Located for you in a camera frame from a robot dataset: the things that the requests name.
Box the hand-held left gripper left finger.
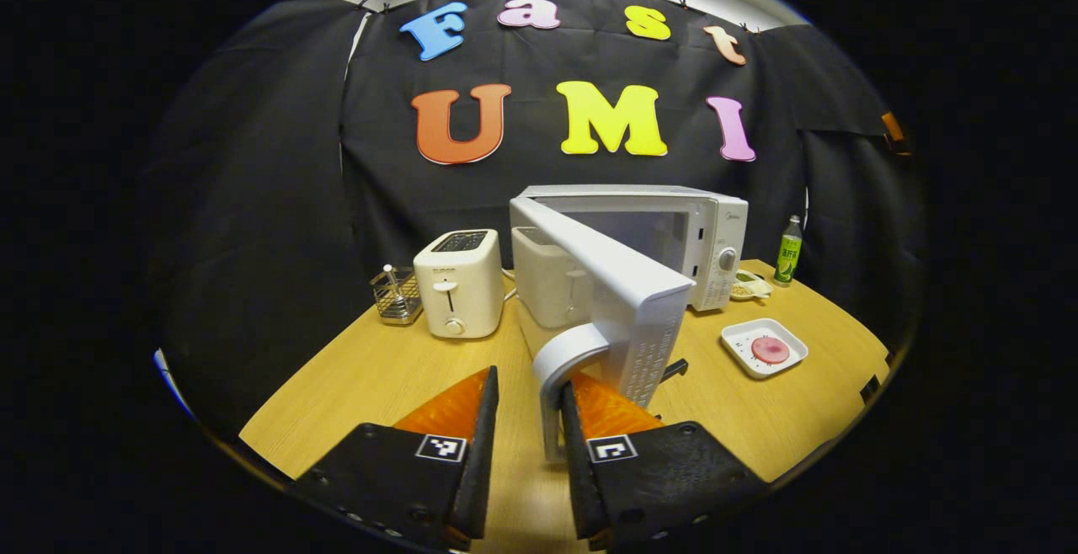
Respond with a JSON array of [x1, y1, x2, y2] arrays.
[[291, 366, 499, 553]]

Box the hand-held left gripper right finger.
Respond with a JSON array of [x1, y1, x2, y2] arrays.
[[560, 371, 771, 551]]

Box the white microwave oven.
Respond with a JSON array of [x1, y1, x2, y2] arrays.
[[508, 184, 750, 462]]

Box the white square plate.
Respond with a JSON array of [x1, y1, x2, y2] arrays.
[[721, 317, 809, 380]]

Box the green drink bottle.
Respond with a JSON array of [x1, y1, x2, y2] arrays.
[[773, 215, 803, 288]]

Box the white toaster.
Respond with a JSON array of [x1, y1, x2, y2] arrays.
[[413, 229, 505, 340]]

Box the white divided dish with beans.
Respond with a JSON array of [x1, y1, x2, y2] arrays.
[[729, 269, 774, 301]]

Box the metal wire basket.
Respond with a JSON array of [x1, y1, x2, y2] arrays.
[[370, 264, 424, 326]]

